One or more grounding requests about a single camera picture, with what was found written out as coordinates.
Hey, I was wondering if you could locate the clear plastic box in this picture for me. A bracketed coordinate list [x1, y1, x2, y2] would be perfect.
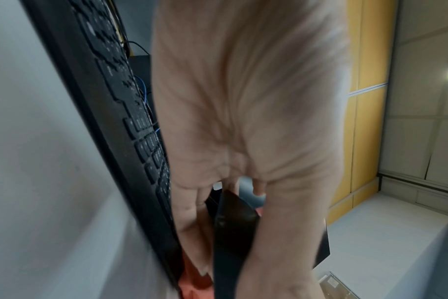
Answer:
[317, 271, 362, 299]

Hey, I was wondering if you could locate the person's left hand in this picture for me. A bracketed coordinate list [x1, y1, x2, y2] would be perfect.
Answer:
[151, 0, 352, 299]

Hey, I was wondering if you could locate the black keyboard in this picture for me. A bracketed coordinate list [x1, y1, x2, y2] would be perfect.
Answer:
[19, 0, 185, 294]

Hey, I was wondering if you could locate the yellow cabinet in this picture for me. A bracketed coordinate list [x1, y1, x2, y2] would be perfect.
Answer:
[325, 0, 400, 226]

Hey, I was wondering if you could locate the black cable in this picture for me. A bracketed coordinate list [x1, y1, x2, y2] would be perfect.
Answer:
[121, 40, 151, 58]

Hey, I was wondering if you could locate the orange cloth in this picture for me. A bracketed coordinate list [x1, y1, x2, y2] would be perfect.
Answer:
[179, 256, 216, 299]

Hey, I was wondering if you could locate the blue cable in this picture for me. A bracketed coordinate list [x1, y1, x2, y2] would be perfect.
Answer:
[134, 75, 162, 141]

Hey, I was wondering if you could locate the black box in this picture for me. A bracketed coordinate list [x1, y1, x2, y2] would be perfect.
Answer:
[129, 55, 153, 90]

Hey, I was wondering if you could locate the grey cabinet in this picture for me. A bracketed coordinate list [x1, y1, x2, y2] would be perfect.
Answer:
[376, 0, 448, 202]

